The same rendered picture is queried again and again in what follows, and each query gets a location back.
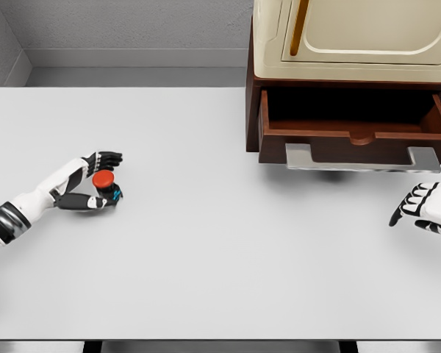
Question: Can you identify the brown drawer with silver handle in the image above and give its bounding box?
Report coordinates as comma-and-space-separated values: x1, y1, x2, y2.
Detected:
257, 88, 441, 174

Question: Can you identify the red button switch black base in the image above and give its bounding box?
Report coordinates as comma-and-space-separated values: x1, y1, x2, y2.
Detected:
91, 169, 124, 202

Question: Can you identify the dark brown wooden cabinet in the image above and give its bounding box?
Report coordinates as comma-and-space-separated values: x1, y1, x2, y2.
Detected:
245, 68, 441, 154

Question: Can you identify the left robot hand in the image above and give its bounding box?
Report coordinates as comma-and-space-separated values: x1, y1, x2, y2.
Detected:
36, 150, 124, 213

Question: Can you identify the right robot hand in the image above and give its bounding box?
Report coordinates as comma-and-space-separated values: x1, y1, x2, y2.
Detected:
388, 180, 441, 238

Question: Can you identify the cream appliance with gold handle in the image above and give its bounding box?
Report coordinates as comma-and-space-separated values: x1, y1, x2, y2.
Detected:
252, 0, 441, 83

